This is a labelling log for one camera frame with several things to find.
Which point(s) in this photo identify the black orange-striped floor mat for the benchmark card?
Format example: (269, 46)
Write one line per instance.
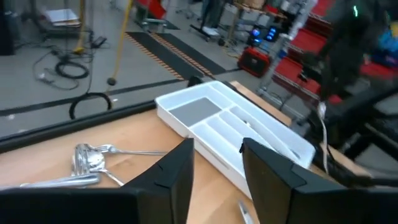
(174, 53)

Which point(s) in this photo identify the silver spoon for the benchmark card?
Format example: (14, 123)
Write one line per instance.
(94, 161)

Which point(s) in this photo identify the black aluminium table frame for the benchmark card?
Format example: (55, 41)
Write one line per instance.
(62, 130)

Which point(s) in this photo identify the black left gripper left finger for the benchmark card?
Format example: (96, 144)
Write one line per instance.
(168, 186)

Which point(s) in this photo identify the white cutlery tray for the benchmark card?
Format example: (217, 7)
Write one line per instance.
(202, 93)

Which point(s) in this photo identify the person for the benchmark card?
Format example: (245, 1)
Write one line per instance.
(211, 12)

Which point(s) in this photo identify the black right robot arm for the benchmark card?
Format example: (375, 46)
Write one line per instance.
(351, 46)

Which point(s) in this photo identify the paper stack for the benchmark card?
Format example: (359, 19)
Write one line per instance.
(62, 15)

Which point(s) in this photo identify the red shelf rack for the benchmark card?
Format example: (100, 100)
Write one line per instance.
(308, 40)

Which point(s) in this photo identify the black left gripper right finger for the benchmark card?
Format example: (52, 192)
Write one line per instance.
(270, 186)

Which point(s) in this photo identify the red tool box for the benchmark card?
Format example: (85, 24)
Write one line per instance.
(253, 62)

